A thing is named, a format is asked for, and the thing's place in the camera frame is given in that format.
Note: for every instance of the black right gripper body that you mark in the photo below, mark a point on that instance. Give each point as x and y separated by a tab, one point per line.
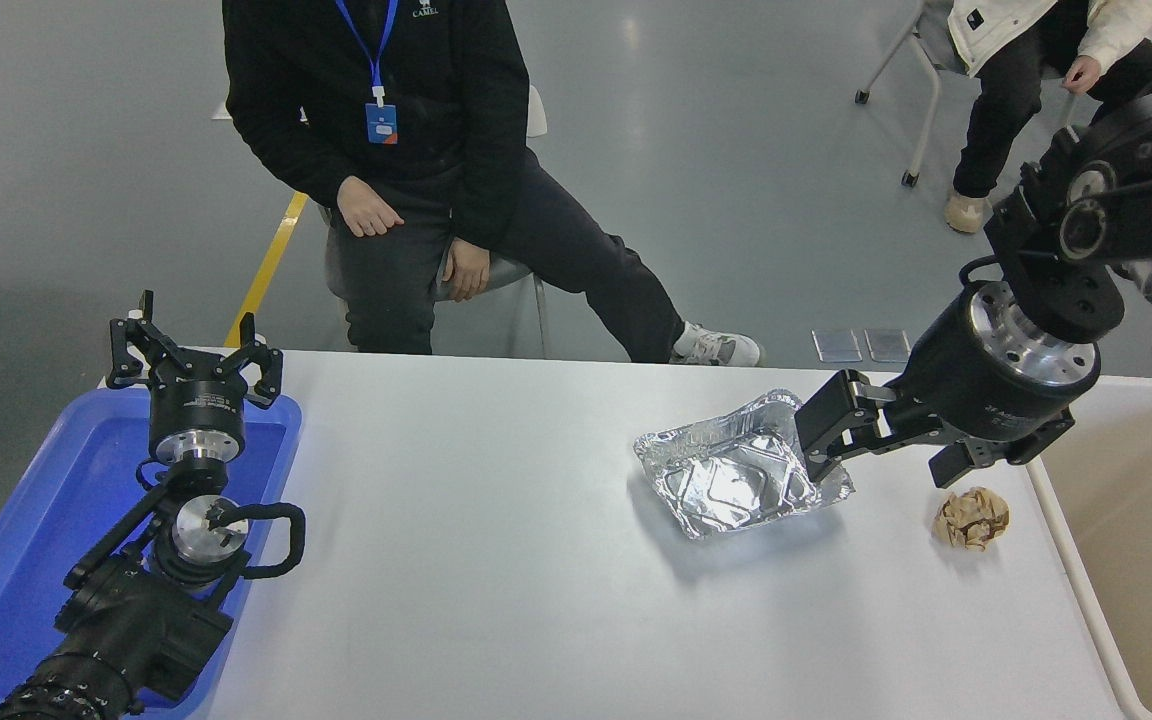
976	395

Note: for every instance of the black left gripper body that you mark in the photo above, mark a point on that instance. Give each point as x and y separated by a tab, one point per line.
198	400

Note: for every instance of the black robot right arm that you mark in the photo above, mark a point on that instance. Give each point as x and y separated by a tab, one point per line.
1066	290

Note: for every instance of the person's right hand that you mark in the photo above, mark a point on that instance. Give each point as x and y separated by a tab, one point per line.
366	208

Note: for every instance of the person's left hand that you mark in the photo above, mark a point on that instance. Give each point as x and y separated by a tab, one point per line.
466	270
1081	75

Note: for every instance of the crumpled tan paper ball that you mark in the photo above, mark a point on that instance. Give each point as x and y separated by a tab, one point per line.
974	520

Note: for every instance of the clear floor plate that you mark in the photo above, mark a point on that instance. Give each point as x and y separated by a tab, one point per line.
886	345
836	345

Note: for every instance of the silver foil tray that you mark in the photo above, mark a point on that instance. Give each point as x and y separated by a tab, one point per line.
726	480

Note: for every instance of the large pale bin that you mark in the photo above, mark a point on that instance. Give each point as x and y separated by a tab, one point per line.
1136	520

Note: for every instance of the blue plastic tray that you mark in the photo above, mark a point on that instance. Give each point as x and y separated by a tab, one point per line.
36	520

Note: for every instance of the grey wheeled chair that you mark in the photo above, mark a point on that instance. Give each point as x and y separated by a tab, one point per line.
511	272

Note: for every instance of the blue id badge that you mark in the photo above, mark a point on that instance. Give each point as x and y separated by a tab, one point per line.
381	122

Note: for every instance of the seated person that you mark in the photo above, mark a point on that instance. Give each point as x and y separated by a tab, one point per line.
416	60
996	100

